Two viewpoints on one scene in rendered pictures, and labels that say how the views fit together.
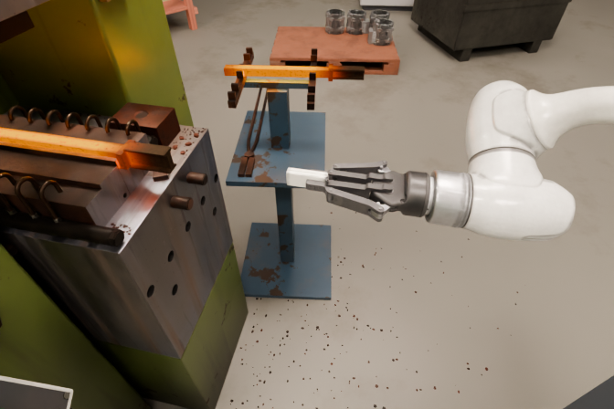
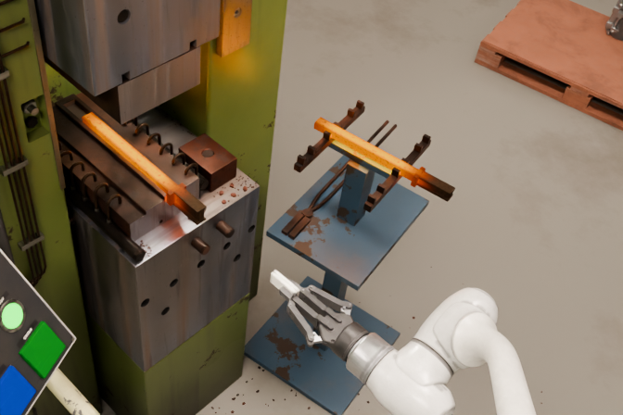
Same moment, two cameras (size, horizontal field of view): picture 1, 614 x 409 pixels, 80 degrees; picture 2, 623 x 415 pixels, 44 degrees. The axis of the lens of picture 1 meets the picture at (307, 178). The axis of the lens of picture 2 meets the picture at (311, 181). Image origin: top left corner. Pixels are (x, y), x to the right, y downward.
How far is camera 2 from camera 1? 1.03 m
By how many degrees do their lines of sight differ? 18
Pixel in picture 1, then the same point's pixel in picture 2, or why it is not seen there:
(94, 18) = (207, 65)
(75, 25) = not seen: hidden behind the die
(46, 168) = (119, 177)
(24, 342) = (48, 290)
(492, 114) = (441, 315)
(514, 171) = (416, 366)
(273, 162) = (325, 234)
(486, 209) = (378, 380)
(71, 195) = (125, 209)
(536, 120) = (456, 338)
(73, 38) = not seen: hidden behind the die
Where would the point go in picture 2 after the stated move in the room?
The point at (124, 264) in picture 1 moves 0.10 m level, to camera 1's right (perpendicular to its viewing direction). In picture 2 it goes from (135, 275) to (171, 297)
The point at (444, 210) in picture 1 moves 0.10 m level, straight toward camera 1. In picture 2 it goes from (353, 364) to (308, 385)
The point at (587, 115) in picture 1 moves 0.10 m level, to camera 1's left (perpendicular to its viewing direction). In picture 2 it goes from (483, 355) to (432, 327)
